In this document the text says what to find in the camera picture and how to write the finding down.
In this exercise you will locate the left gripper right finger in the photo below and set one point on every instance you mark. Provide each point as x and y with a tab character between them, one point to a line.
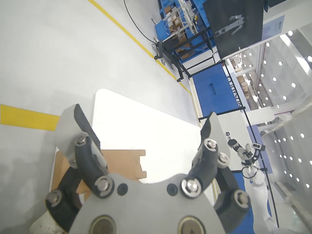
207	161

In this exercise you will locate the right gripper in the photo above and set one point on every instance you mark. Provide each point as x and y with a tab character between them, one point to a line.
246	154

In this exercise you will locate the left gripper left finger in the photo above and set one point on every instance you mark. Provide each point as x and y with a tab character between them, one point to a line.
84	157

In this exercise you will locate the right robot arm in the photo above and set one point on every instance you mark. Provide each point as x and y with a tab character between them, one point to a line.
259	196

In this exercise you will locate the small brown carton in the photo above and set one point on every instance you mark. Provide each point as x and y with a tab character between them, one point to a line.
121	163

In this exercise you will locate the blue partition panel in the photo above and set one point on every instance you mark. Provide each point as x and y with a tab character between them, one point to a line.
217	90

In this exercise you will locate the black wheeled stand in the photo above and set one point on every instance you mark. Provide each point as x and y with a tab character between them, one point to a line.
170	57

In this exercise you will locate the large black panel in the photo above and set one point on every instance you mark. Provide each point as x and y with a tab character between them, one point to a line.
235	18

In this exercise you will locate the blue storage rack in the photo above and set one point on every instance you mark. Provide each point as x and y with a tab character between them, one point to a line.
182	18

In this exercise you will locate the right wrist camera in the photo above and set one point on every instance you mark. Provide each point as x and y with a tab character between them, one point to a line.
258	146

